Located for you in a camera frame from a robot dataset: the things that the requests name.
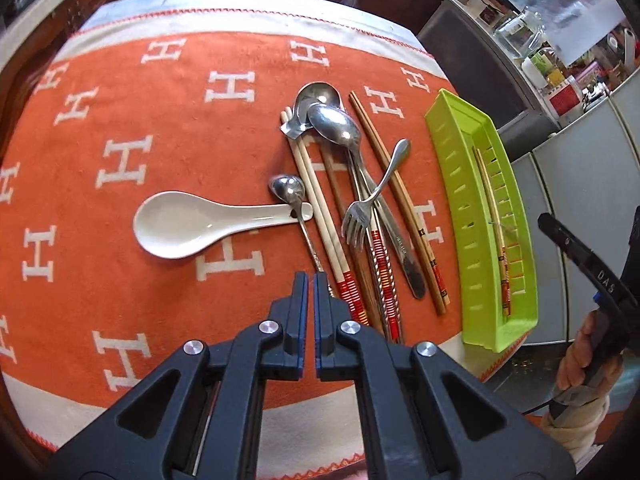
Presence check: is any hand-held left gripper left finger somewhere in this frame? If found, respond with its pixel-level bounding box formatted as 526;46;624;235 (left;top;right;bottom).
50;271;309;480

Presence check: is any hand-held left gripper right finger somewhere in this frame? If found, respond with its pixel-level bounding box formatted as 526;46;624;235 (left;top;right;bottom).
314;273;576;480

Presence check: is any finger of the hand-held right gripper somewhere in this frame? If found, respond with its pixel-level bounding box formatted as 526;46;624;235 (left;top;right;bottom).
538;211;627;307

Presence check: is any metal chopstick with striped end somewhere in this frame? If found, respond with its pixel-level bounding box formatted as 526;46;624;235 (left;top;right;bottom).
352;150;405;346
347;150;396;343

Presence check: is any light chopstick with red bands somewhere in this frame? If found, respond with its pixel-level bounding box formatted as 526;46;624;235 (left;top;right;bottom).
284;106;372;328
279;112;363;326

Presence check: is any brown wooden chopstick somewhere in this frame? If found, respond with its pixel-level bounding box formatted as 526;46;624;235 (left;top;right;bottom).
354;90;451;308
348;91;443;317

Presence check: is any small metal spoon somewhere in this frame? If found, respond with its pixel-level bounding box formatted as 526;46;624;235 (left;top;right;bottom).
269;175;336;298

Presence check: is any dark wooden chopstick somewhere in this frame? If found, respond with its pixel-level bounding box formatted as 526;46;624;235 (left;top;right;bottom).
317;142;386;336

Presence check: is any green plastic tray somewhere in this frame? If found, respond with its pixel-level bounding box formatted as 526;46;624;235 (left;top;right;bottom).
424;88;540;353

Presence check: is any white ceramic spoon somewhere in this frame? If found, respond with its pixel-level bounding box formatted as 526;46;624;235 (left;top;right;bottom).
132;191;315;260

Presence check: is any metal fork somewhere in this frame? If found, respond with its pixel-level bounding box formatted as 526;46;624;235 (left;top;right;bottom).
341;138;412;251

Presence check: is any oval metal spoon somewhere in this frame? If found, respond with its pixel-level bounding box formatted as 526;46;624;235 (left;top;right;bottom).
306;102;427;300

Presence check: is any large metal soup spoon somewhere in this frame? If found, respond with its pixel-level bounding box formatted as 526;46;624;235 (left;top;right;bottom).
279;81;346;140

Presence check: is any person's right forearm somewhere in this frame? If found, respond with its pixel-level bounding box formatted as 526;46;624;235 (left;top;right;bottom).
542;395;613;480

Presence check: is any person's right hand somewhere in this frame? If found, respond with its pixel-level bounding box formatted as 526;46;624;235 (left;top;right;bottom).
556;320;598;393

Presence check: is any grey refrigerator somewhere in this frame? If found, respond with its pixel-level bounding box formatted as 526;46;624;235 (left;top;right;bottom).
510;67;640;346

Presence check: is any tan chopstick with red bands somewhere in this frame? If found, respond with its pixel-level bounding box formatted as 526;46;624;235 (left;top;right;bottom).
471;146;513;318

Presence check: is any red label jar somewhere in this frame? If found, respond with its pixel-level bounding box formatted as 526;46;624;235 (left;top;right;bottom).
547;75;583;121

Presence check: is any grey kitchen countertop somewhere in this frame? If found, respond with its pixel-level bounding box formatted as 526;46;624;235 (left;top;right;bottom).
370;0;568;128

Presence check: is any orange printed blanket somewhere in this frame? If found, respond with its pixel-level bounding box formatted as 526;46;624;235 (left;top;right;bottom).
0;0;526;466

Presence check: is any glass pitcher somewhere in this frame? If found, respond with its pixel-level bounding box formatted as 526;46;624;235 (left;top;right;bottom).
495;7;546;58

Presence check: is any grey frosted-door cabinet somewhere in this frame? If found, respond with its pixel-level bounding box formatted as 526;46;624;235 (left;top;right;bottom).
417;5;558;146

